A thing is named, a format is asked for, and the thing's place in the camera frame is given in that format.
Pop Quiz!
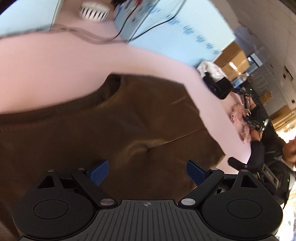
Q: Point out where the brown cardboard box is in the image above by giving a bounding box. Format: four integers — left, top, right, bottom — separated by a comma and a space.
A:
214, 42, 250, 81

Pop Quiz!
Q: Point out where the pink fluffy garment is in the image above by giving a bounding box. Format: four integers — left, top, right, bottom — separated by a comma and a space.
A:
230, 92, 251, 144

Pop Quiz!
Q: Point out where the large light blue carton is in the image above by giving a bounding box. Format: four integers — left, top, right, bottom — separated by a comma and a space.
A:
1, 0, 64, 38

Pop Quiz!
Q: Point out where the black USB cable short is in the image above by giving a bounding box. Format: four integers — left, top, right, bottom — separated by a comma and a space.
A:
111, 0, 188, 42

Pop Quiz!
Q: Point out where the brown leather jacket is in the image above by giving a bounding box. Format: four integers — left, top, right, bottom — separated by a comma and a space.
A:
1, 74, 225, 240

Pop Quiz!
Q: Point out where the black striped white bowl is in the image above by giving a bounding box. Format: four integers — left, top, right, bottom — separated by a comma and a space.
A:
78, 1, 111, 22

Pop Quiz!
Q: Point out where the black USB cable long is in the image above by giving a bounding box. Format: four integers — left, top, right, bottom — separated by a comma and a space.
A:
49, 24, 128, 45

